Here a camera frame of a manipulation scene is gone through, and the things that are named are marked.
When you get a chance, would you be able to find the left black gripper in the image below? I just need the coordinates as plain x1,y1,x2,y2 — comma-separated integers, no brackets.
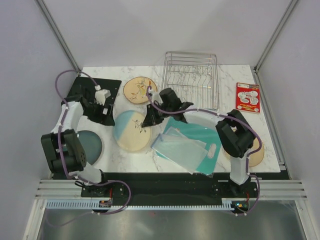
82,99,115,127

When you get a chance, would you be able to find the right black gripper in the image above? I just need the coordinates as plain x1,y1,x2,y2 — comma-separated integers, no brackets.
142,101,173,127

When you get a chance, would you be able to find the blue and beige plate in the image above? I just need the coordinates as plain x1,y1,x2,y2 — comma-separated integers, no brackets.
113,110,152,152

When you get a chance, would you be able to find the beige bird plate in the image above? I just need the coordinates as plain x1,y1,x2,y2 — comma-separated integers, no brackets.
123,76,158,104
223,127,265,168

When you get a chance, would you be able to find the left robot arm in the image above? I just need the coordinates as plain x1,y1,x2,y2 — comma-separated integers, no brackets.
40,85,112,197

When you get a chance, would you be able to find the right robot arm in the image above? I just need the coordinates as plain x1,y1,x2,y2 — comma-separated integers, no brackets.
141,86,258,197

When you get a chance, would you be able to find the dark teal plate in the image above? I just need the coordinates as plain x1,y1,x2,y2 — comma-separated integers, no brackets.
77,130,103,166

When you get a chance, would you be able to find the black square plate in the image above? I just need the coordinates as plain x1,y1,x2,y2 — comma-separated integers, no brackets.
67,76,122,108

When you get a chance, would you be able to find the clear plastic zip bag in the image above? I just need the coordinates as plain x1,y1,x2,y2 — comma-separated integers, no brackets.
151,127,208,174

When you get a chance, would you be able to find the teal cutting board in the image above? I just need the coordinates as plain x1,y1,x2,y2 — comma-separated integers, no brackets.
152,117,222,175

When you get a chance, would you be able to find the red booklet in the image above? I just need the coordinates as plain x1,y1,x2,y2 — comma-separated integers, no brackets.
235,82,261,114

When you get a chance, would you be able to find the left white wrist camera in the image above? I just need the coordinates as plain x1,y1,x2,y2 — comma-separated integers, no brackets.
94,85,111,106

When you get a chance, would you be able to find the metal wire dish rack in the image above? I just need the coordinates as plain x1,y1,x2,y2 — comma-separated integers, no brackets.
160,51,220,111

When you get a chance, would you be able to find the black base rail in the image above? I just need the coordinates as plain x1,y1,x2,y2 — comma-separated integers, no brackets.
81,173,258,206

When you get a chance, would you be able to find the light blue cable duct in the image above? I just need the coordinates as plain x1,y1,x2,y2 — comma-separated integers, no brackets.
45,199,235,211

